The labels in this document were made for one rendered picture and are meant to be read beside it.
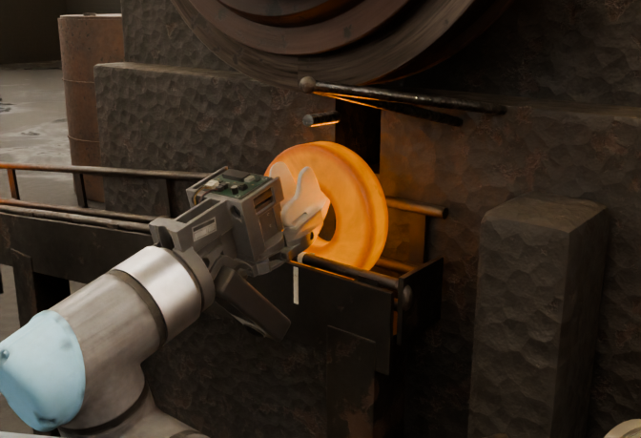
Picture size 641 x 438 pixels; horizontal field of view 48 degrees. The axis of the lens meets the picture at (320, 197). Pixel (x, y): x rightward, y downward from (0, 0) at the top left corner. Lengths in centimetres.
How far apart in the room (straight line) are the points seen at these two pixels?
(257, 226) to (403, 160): 19
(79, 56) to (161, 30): 251
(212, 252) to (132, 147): 46
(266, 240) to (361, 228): 10
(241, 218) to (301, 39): 17
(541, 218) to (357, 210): 20
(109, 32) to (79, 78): 27
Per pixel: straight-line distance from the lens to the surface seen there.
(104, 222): 98
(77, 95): 361
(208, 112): 93
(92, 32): 351
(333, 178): 72
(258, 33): 70
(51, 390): 54
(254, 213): 63
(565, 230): 58
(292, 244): 67
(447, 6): 60
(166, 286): 58
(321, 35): 65
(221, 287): 63
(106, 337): 56
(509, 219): 59
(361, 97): 59
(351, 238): 72
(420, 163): 74
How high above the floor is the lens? 97
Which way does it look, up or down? 16 degrees down
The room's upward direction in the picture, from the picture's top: straight up
